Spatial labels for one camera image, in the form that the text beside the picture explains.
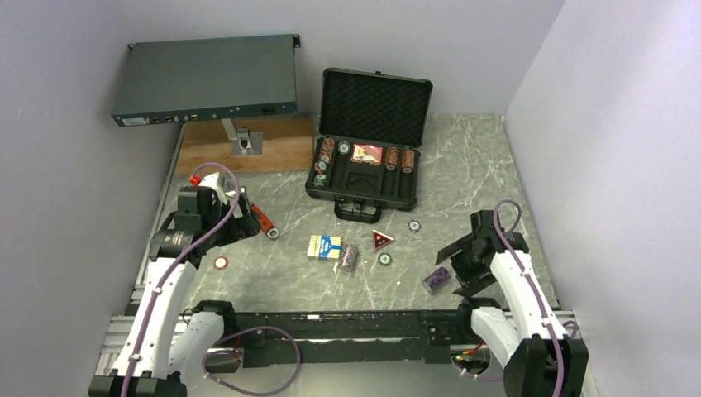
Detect red chip stack left column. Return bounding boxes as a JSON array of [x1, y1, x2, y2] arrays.
[[314, 137, 335, 174]]

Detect dark poker chip stack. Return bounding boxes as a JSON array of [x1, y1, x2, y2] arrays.
[[336, 244, 359, 272]]

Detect grey metal stand bracket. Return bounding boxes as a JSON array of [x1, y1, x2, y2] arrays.
[[221, 118, 264, 157]]

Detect brown chip stack right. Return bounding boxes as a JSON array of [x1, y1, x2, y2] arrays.
[[401, 149, 416, 174]]

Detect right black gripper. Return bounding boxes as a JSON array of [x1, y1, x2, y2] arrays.
[[437, 234, 497, 298]]

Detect blue Texas Hold'em card deck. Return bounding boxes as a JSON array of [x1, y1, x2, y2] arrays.
[[307, 235, 342, 261]]

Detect grey rack-mount network switch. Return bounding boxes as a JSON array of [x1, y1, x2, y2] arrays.
[[110, 34, 301, 127]]

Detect green 20 poker chip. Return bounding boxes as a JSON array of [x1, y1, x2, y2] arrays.
[[378, 252, 393, 266]]

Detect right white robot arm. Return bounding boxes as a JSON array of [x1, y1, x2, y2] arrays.
[[436, 210, 589, 396]]

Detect red triangular all-in button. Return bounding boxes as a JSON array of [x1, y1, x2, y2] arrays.
[[372, 230, 395, 251]]

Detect wooden board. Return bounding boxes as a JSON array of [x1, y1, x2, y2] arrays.
[[174, 116, 315, 176]]

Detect green chip in case top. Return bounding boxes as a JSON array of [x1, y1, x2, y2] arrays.
[[337, 141, 352, 155]]

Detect brown chip stack in case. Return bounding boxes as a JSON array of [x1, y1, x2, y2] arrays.
[[384, 146, 400, 171]]

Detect black poker set case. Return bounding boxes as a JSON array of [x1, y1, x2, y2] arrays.
[[305, 68, 433, 223]]

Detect green chips in case bottom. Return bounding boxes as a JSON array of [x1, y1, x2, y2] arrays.
[[312, 174, 327, 187]]

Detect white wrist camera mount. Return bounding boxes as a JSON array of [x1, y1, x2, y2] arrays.
[[188, 172, 237, 203]]

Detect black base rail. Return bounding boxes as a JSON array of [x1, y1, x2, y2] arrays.
[[220, 305, 479, 368]]

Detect purple poker chip stack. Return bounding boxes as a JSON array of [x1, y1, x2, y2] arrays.
[[422, 266, 451, 294]]

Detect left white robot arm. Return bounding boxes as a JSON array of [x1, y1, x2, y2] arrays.
[[88, 183, 260, 396]]

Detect red card deck in case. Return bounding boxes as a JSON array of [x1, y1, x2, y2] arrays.
[[351, 144, 384, 165]]

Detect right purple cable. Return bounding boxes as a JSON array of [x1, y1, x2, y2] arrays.
[[453, 198, 579, 397]]

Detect red 5 poker chip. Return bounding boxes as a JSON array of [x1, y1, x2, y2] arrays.
[[212, 256, 228, 270]]

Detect red-handled adjustable wrench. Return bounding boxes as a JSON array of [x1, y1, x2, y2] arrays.
[[249, 200, 280, 240]]

